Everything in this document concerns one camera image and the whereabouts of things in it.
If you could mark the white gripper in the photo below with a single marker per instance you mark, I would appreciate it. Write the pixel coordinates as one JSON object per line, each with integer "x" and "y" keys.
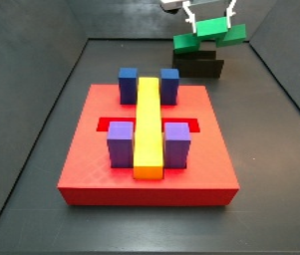
{"x": 169, "y": 5}

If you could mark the green stepped block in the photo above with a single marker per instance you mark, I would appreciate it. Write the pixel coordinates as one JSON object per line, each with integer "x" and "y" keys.
{"x": 212, "y": 29}

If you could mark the black angled fixture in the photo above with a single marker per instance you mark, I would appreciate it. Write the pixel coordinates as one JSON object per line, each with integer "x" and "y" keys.
{"x": 199, "y": 64}

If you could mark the red base board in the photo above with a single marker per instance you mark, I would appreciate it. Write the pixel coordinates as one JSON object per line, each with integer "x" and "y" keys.
{"x": 90, "y": 182}

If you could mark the dark blue right block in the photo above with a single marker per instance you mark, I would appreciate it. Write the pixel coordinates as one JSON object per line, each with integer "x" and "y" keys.
{"x": 169, "y": 80}

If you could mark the dark blue block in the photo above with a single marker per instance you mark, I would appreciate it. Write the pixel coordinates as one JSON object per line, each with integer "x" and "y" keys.
{"x": 128, "y": 85}
{"x": 169, "y": 80}

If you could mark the dark blue left block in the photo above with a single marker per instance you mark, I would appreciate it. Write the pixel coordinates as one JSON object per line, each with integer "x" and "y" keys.
{"x": 128, "y": 85}

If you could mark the purple right block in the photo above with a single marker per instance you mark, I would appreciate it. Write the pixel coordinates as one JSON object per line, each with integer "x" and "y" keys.
{"x": 176, "y": 144}

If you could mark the purple block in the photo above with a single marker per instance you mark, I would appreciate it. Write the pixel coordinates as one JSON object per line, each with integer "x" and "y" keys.
{"x": 176, "y": 144}
{"x": 121, "y": 144}

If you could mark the purple left block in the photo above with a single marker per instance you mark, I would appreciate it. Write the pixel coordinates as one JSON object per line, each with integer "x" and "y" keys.
{"x": 121, "y": 144}

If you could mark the yellow long bar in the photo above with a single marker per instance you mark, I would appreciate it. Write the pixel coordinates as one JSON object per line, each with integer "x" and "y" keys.
{"x": 148, "y": 150}

